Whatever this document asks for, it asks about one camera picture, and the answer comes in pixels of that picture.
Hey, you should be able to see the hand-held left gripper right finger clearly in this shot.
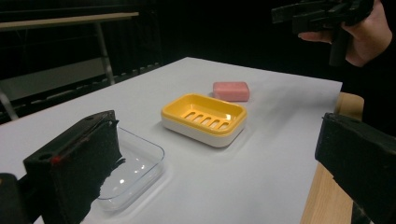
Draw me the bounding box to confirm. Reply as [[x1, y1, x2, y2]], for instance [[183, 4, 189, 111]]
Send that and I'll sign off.
[[315, 112, 396, 224]]

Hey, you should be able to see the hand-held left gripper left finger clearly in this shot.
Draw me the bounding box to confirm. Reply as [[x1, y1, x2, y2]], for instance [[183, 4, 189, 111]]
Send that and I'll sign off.
[[22, 110, 126, 224]]

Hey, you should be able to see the pink soap bar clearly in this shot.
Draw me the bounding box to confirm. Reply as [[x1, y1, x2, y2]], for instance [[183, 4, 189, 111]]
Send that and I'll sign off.
[[212, 81, 251, 103]]

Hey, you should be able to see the yellow and white soap dish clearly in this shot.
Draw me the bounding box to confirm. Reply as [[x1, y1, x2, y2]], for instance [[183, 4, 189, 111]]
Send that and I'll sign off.
[[160, 92, 248, 148]]

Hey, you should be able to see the wooden table board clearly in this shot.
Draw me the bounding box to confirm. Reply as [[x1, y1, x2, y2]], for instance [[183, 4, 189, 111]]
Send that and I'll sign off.
[[300, 91, 365, 224]]

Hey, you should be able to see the clear plastic dish lid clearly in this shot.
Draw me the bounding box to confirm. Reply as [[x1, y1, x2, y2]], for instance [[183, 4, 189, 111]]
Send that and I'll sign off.
[[92, 126, 166, 213]]

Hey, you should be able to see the grey metal stand leg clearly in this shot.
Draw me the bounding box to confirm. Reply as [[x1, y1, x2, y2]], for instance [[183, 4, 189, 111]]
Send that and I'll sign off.
[[0, 89, 19, 121]]

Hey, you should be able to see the background table with metal leg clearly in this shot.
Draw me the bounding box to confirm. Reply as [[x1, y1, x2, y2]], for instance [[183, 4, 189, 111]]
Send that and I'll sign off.
[[0, 11, 140, 87]]

